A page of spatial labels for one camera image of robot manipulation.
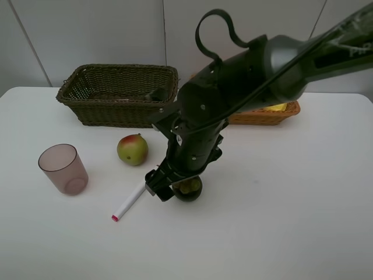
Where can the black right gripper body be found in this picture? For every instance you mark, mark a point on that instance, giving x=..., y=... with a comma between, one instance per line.
x=187, y=152

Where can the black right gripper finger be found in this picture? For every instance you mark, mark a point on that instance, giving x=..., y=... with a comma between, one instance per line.
x=165, y=193
x=196, y=176

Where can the dark purple mangosteen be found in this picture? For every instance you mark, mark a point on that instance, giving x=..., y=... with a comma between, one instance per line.
x=187, y=190

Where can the dark green pump bottle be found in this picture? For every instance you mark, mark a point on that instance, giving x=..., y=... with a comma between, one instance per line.
x=160, y=94

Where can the yellow lemon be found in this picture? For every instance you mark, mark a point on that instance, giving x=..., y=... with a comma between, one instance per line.
x=278, y=107

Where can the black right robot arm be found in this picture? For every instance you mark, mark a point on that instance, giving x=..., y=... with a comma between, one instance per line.
x=269, y=71

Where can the green red mango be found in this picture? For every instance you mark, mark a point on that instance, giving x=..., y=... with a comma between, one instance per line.
x=133, y=149

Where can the white marker pink caps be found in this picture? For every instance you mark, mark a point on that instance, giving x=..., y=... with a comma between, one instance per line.
x=127, y=204

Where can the orange wicker basket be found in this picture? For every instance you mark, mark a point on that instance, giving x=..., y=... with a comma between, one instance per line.
x=262, y=116

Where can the dark brown wicker basket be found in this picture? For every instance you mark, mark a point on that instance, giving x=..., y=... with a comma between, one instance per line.
x=90, y=82

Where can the translucent pink plastic cup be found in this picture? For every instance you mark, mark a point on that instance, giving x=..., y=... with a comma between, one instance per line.
x=62, y=165

